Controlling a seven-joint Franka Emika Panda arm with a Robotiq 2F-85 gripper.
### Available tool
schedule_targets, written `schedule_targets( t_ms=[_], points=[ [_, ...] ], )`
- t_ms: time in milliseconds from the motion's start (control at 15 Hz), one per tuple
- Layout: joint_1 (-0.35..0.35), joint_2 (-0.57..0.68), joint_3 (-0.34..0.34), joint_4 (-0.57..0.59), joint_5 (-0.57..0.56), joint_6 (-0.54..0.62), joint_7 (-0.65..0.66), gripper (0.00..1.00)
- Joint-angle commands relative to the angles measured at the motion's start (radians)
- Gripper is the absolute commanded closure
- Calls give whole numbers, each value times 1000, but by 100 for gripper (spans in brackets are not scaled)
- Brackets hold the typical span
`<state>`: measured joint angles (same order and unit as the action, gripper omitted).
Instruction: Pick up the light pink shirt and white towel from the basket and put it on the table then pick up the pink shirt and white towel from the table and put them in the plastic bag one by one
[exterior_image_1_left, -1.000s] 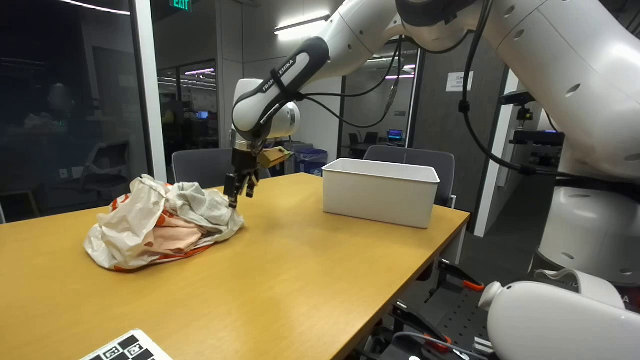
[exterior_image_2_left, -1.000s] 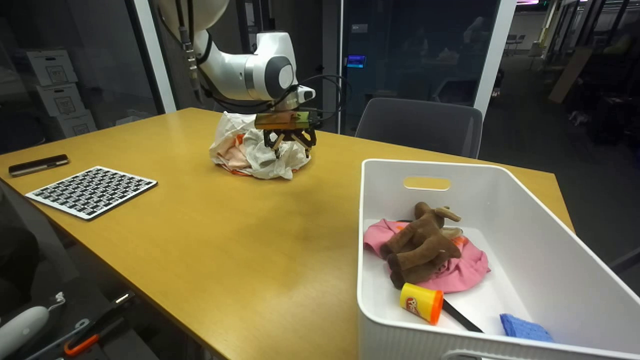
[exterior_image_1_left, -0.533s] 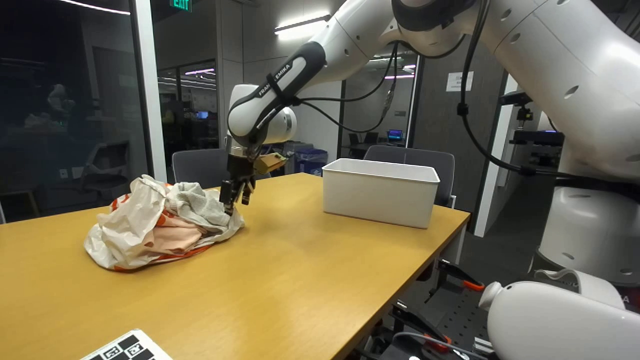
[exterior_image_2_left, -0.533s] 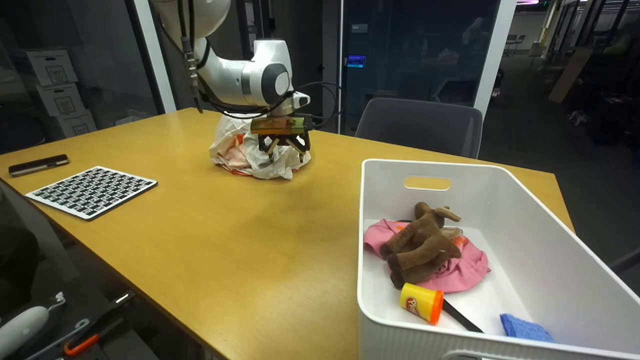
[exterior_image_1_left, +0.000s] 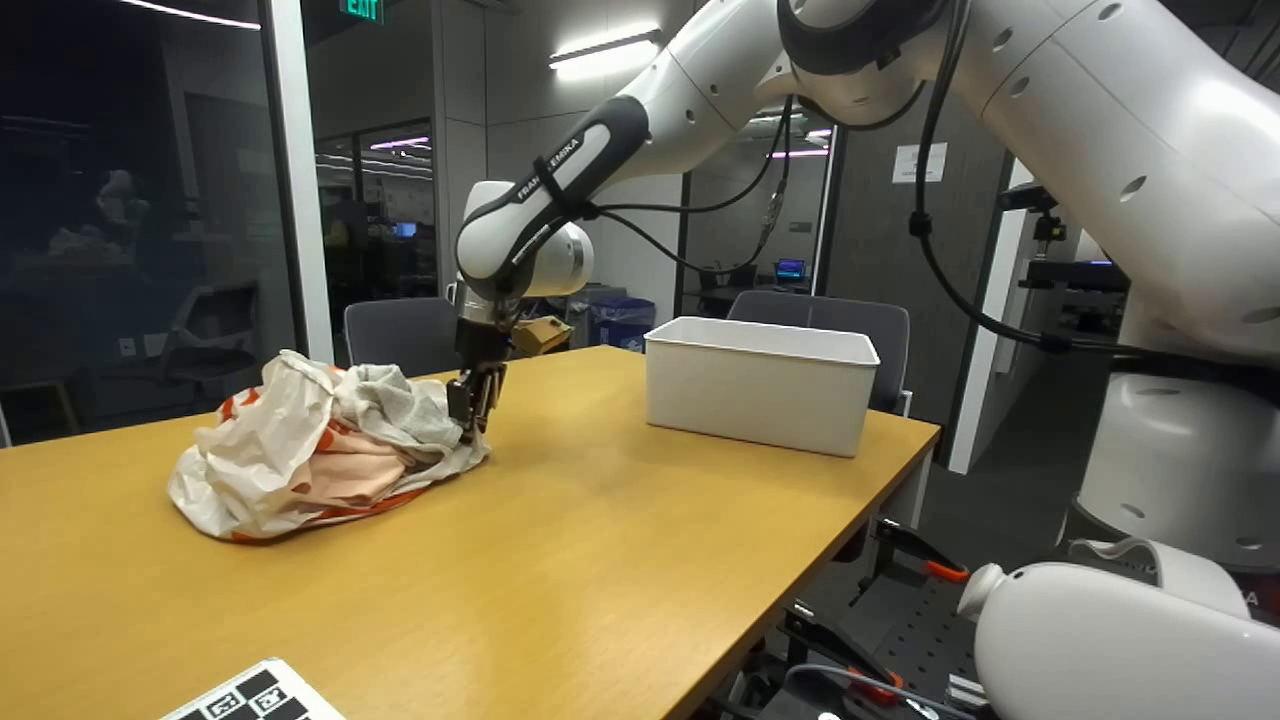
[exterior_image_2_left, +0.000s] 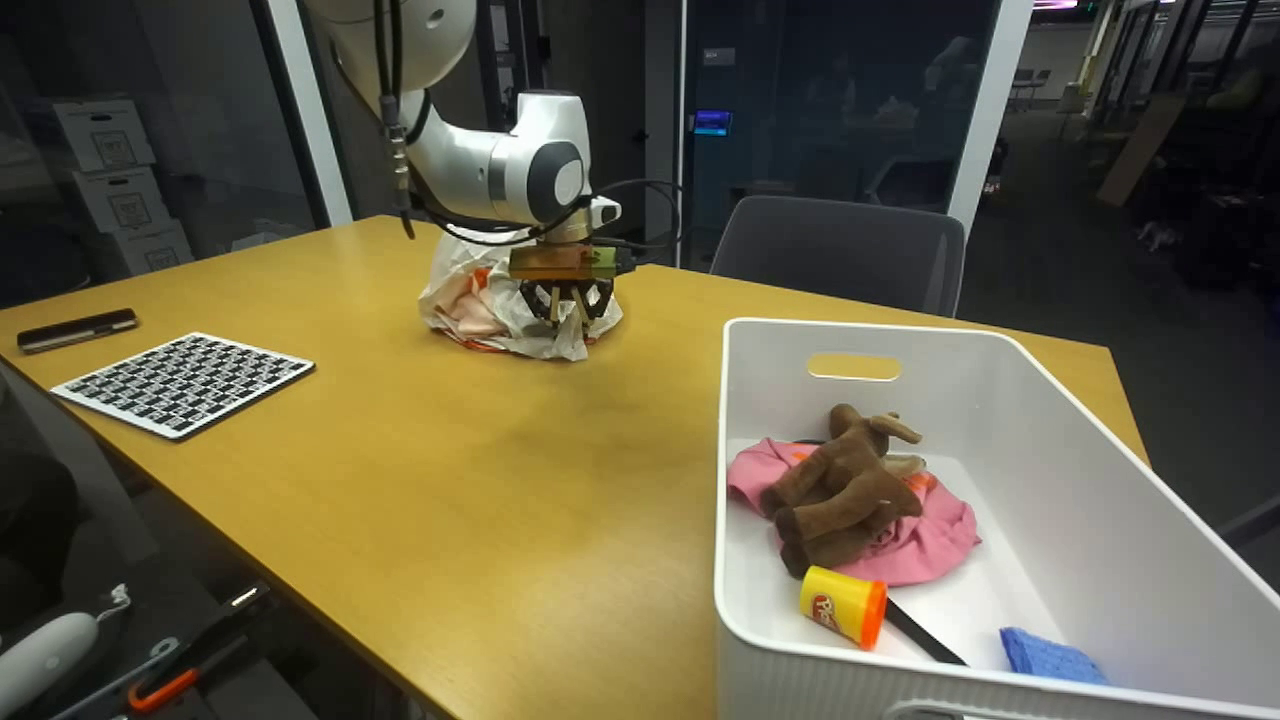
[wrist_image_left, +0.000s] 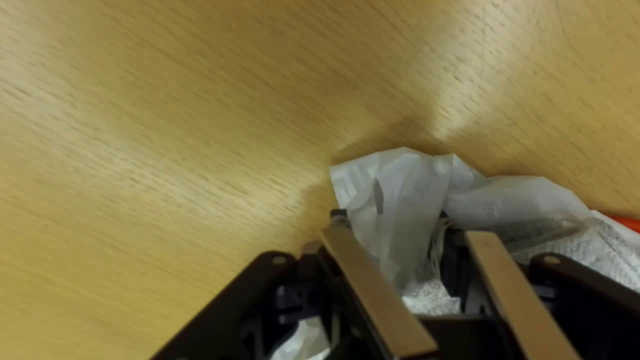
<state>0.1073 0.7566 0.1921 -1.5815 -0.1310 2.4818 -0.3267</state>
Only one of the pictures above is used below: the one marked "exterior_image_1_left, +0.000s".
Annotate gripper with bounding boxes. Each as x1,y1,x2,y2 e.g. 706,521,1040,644
446,318,514,442

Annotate white towel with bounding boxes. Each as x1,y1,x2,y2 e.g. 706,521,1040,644
333,362,467,463

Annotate light pink shirt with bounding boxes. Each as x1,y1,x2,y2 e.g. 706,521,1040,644
288,424,412,512

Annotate white and orange plastic bag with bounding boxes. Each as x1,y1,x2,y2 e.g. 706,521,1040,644
167,349,492,544

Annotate white plastic basket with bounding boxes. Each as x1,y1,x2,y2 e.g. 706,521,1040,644
644,316,882,459

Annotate ceiling light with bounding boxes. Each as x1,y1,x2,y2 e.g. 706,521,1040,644
547,26,665,83

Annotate cardboard box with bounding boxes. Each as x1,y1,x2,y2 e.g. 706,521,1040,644
511,315,575,359

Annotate grey chair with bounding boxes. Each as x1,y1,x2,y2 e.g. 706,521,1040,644
343,296,463,379
726,289,914,417

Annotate blue bin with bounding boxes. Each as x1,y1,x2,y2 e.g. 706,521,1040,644
588,295,658,354

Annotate calibration marker board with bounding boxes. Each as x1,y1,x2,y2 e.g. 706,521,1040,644
158,657,348,720

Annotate black and orange clamp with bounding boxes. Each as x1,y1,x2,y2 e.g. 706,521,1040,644
868,518,972,587
782,606,906,709

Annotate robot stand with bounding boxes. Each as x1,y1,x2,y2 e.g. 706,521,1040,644
700,515,1001,720

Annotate paper notice on wall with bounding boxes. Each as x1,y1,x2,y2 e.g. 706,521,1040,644
892,142,949,185

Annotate camera on mount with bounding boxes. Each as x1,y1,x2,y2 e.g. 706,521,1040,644
996,182,1132,297

